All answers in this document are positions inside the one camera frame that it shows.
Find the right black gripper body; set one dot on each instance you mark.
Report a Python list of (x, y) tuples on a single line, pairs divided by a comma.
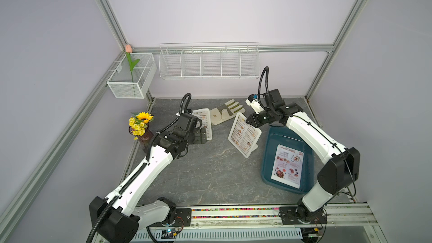
[(264, 117)]

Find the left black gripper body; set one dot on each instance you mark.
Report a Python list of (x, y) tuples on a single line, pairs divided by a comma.
[(196, 138)]

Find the white menu holder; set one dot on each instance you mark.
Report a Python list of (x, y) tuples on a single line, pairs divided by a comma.
[(244, 134), (206, 123)]

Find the special menu sheet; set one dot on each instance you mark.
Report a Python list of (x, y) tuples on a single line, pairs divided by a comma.
[(287, 166)]

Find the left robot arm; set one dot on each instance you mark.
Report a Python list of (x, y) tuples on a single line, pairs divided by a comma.
[(117, 217)]

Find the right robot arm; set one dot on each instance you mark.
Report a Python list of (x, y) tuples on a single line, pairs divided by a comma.
[(341, 164)]

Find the teal plastic tray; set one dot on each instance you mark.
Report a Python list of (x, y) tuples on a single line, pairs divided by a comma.
[(286, 137)]

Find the yellow sunflower bouquet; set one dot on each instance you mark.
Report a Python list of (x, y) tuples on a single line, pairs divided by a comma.
[(138, 123)]

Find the small white mesh basket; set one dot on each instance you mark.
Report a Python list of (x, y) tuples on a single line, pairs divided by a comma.
[(120, 79)]

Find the pink artificial tulip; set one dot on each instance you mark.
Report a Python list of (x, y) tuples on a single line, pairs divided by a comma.
[(132, 63)]

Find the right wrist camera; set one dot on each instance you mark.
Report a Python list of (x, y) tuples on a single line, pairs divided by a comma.
[(253, 102)]

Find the long white wire basket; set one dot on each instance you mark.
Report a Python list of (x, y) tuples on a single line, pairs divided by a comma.
[(211, 60)]

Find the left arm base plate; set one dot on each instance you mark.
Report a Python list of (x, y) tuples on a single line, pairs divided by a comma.
[(181, 217)]

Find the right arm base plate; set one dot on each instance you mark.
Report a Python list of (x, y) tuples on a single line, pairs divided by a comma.
[(299, 215)]

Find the aluminium front rail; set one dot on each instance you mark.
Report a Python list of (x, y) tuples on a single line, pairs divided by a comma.
[(346, 223)]

